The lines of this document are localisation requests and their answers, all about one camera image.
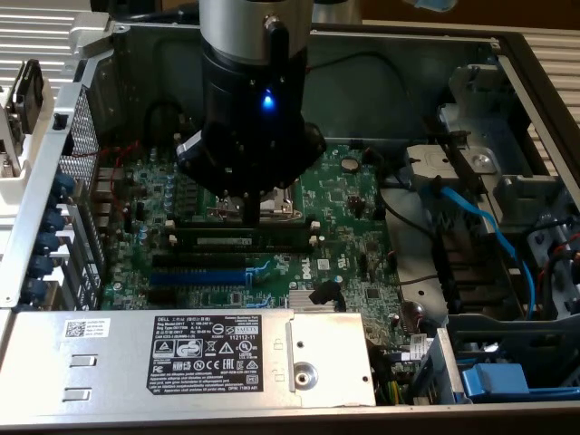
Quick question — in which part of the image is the blue disk wire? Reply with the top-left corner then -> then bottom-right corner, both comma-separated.
438,184 -> 539,316

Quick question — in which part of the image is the blue expansion slot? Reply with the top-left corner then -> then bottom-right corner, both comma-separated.
148,269 -> 249,286

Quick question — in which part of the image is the thin red wire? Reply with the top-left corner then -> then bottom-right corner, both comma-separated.
72,139 -> 142,217

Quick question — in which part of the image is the long black expansion slot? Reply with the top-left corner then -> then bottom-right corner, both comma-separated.
151,253 -> 249,270

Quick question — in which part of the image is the blue card retention clip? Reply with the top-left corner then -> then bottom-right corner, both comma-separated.
35,230 -> 63,255
44,203 -> 69,230
52,174 -> 76,200
24,278 -> 51,305
29,254 -> 55,278

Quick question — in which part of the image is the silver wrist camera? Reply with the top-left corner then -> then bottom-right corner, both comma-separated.
177,130 -> 204,159

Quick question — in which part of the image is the black hard disk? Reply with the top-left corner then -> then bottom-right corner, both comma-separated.
12,58 -> 45,136

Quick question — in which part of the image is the grey metal corner bracket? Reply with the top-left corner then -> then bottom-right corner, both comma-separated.
68,12 -> 114,61

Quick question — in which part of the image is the green graphics card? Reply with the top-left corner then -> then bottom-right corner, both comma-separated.
0,101 -> 24,179

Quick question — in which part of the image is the metal CPU socket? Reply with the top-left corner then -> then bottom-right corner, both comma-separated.
208,179 -> 304,222

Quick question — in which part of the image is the grey metal disk bay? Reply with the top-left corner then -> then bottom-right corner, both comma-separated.
437,63 -> 580,318

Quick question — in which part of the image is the black disk bay tray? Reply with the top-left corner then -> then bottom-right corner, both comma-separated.
446,312 -> 580,404

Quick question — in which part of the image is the power wire bundle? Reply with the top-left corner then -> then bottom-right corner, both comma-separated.
369,342 -> 421,407

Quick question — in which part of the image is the grey metal drive bracket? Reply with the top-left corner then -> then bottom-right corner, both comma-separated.
404,143 -> 503,185

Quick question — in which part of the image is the short black expansion slot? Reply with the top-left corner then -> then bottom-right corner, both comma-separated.
145,288 -> 179,305

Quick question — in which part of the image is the black wire plug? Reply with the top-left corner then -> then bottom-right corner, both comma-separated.
307,279 -> 342,305

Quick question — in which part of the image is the thin black case wire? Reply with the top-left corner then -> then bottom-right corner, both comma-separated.
307,50 -> 418,150

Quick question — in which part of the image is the blue plastic latch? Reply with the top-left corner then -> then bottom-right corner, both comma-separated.
460,362 -> 531,403

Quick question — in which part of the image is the green motherboard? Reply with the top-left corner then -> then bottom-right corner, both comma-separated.
92,143 -> 411,363

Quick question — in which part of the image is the white parts rack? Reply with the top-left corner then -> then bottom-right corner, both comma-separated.
0,83 -> 63,230

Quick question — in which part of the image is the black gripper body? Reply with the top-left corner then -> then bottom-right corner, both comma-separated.
201,43 -> 328,160

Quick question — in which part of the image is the silver chipset heatsink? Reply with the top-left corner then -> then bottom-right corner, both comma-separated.
288,289 -> 349,314

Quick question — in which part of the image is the grey open PC case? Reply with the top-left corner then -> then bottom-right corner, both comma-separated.
0,17 -> 580,435

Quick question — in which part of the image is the silver power supply unit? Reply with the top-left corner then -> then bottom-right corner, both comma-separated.
0,308 -> 378,411

